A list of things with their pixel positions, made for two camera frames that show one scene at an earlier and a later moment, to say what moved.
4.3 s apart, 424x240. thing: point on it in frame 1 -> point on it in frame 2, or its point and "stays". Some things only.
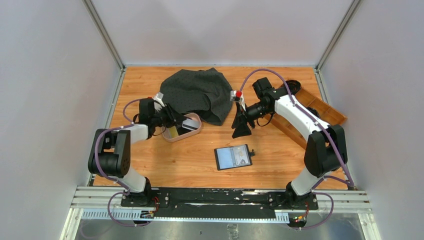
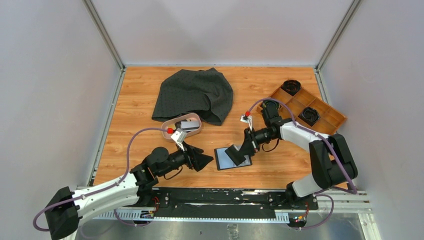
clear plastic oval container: (195, 116) stays
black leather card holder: (231, 157) stays
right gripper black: (240, 123) -> (248, 147)
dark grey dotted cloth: (207, 93) stays
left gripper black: (173, 117) -> (194, 157)
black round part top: (294, 86) stays
